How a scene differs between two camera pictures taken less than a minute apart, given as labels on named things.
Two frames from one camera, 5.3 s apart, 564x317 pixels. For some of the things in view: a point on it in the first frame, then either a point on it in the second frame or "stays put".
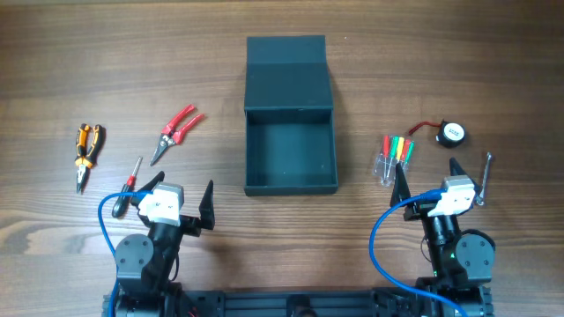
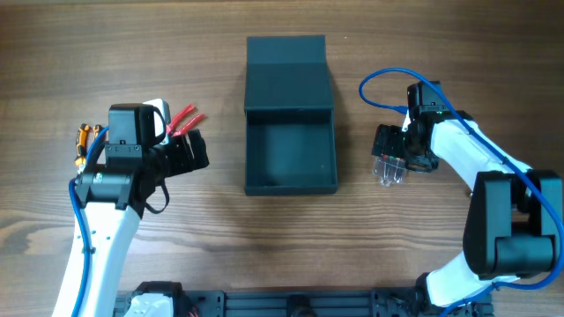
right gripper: [419, 210] to [388, 142]
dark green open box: [290, 134] stays put
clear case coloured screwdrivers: [395, 150] stays put
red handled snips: [172, 135] stays put
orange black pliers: [84, 161] stays put
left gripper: [187, 221] to [186, 152]
